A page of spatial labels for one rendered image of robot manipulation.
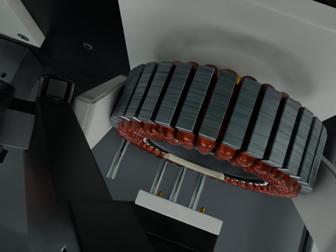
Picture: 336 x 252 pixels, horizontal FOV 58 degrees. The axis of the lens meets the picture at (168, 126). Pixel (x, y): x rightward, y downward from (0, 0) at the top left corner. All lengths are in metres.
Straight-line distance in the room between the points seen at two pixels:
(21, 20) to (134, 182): 0.26
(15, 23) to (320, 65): 0.23
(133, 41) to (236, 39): 0.07
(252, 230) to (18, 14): 0.38
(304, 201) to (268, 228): 0.29
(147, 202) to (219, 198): 0.25
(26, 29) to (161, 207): 0.18
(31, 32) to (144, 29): 0.13
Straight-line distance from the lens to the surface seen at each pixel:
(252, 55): 0.18
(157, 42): 0.20
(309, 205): 0.17
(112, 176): 0.26
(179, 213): 0.21
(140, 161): 0.44
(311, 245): 0.42
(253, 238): 0.46
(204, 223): 0.21
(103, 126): 0.15
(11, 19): 0.29
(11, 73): 0.37
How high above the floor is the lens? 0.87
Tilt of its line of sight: 14 degrees down
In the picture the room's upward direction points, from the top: 159 degrees counter-clockwise
